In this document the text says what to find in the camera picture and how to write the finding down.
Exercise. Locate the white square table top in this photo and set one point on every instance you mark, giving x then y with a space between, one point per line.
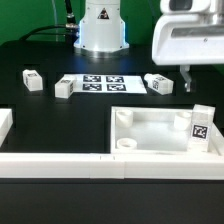
137 130

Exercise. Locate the white fiducial marker sheet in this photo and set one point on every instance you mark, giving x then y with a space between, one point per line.
95 83

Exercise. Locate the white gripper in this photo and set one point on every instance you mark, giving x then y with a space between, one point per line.
189 32

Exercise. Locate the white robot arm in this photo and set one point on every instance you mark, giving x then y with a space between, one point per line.
101 30

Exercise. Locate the white U-shaped obstacle fence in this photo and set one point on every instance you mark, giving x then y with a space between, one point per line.
112 165

